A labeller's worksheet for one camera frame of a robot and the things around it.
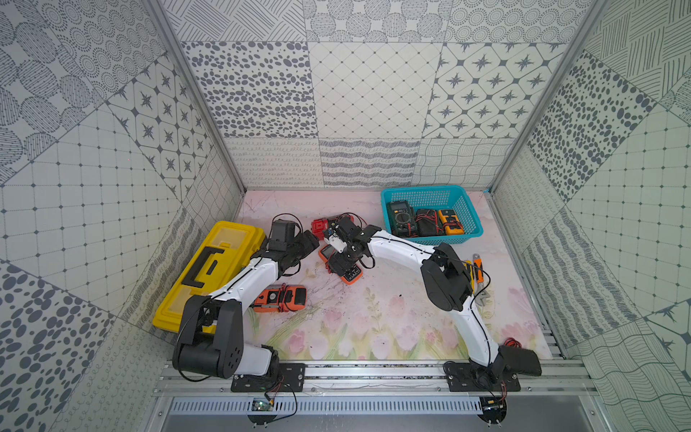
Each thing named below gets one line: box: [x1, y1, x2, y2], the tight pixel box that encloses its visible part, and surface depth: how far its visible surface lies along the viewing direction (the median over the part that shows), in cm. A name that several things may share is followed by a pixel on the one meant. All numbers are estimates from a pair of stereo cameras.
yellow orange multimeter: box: [439, 208, 466, 236], surface depth 106 cm
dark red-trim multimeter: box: [386, 199, 418, 238], surface depth 103 cm
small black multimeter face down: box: [415, 208, 440, 237], surface depth 103 cm
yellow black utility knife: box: [462, 260, 476, 295], surface depth 97 cm
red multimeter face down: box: [311, 217, 331, 241], surface depth 106 cm
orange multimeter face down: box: [252, 284, 307, 314], surface depth 87 cm
